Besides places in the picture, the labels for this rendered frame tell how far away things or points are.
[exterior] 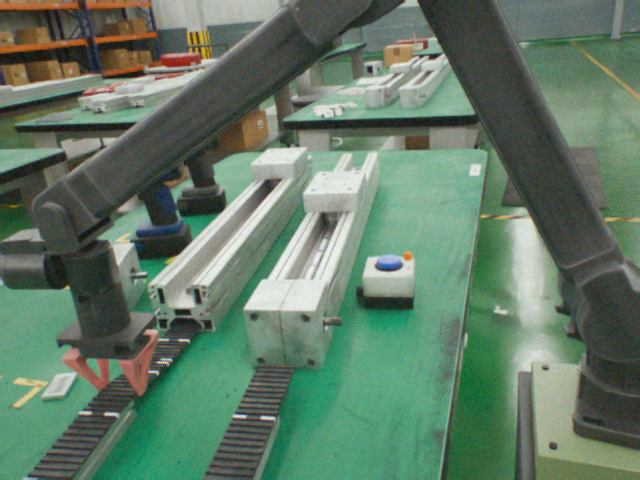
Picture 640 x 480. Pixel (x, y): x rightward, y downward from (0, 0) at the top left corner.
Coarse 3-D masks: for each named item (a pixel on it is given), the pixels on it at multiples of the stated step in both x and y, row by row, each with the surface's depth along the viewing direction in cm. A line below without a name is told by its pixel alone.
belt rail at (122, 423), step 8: (128, 408) 69; (120, 416) 67; (128, 416) 69; (120, 424) 68; (128, 424) 69; (112, 432) 66; (120, 432) 67; (104, 440) 64; (112, 440) 66; (96, 448) 63; (104, 448) 64; (112, 448) 66; (96, 456) 64; (104, 456) 64; (88, 464) 62; (96, 464) 63; (80, 472) 60; (88, 472) 61
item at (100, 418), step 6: (78, 414) 67; (84, 414) 67; (90, 414) 67; (96, 414) 66; (102, 414) 66; (108, 414) 66; (114, 414) 66; (78, 420) 66; (84, 420) 66; (90, 420) 66; (96, 420) 65; (102, 420) 65; (108, 420) 65; (114, 420) 65
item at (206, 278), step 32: (256, 192) 132; (288, 192) 135; (224, 224) 112; (256, 224) 109; (192, 256) 97; (224, 256) 95; (256, 256) 109; (160, 288) 88; (192, 288) 86; (224, 288) 92; (160, 320) 90
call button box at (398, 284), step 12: (372, 264) 93; (408, 264) 91; (372, 276) 89; (384, 276) 88; (396, 276) 88; (408, 276) 87; (360, 288) 94; (372, 288) 89; (384, 288) 89; (396, 288) 88; (408, 288) 88; (372, 300) 90; (384, 300) 90; (396, 300) 89; (408, 300) 89
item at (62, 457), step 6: (48, 450) 62; (54, 450) 62; (60, 450) 61; (66, 450) 61; (72, 450) 61; (78, 450) 61; (48, 456) 61; (54, 456) 61; (60, 456) 61; (66, 456) 61; (72, 456) 61; (78, 456) 61; (84, 456) 61; (42, 462) 60; (48, 462) 60; (54, 462) 60; (60, 462) 60; (66, 462) 60; (72, 462) 60; (78, 462) 60; (84, 462) 60
